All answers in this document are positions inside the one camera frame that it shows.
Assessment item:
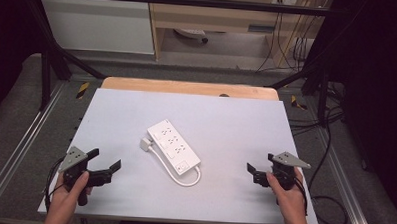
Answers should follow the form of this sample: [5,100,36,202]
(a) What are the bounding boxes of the person's left hand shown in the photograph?
[47,169,94,220]

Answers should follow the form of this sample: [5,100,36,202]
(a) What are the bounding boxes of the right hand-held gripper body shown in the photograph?
[252,150,313,192]

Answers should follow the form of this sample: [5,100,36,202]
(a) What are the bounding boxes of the aluminium rail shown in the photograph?
[0,80,65,218]
[311,127,378,224]

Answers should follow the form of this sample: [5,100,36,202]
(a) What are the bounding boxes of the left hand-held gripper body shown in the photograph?
[56,145,115,208]

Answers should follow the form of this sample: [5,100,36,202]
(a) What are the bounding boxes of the wooden table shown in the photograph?
[100,76,282,102]

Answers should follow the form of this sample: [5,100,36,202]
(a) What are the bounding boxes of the black curtain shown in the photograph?
[0,0,44,120]
[316,0,397,224]

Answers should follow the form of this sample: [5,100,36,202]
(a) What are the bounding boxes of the white power strip cable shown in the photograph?
[146,145,203,188]

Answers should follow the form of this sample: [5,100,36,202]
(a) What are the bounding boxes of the white power strip with black plug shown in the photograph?
[172,27,210,44]

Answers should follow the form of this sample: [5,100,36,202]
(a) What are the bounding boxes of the light wooden desk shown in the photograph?
[144,0,326,69]

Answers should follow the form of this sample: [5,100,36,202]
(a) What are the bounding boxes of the white board sheet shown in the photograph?
[37,86,324,224]

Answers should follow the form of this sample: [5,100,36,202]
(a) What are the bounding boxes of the white plug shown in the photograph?
[139,137,153,153]

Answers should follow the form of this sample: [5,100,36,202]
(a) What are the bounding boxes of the black floor cables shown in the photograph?
[283,79,355,224]

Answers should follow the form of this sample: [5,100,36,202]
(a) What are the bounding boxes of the white cabinet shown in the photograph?
[38,0,157,55]

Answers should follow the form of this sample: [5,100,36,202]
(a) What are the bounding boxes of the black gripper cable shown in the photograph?
[292,175,310,218]
[43,156,68,212]

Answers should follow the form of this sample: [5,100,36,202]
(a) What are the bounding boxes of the person's right hand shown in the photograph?
[264,165,311,224]

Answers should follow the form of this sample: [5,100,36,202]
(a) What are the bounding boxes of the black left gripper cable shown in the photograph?
[43,156,68,212]

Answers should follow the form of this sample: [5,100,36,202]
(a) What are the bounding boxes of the yellow black tape strip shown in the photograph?
[290,94,309,111]
[75,81,90,100]

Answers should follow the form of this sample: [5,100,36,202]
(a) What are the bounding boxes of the bundle of hanging cables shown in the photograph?
[255,11,319,76]

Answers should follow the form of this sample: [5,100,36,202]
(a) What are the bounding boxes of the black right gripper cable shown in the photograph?
[292,175,310,218]

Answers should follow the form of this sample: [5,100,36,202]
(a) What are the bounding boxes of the black metal frame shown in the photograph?
[18,0,349,126]

